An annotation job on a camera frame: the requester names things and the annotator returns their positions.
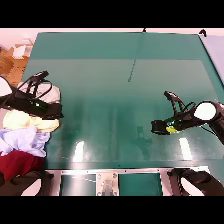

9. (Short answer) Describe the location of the grey garment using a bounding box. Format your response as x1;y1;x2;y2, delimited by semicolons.
17;80;63;105

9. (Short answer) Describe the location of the silver frame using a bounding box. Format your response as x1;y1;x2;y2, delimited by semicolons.
44;167;178;197

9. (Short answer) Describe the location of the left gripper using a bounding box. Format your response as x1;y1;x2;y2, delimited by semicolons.
30;99;65;121

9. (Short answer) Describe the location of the pale yellow garment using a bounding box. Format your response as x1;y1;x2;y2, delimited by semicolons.
2;109;61;133

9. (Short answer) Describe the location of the red garment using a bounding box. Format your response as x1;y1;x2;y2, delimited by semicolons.
0;149;47;183

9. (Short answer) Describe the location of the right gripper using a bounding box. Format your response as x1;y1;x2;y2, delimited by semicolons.
150;118;178;136

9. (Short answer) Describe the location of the light blue garment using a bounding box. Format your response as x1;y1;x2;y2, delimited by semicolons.
0;125;52;158

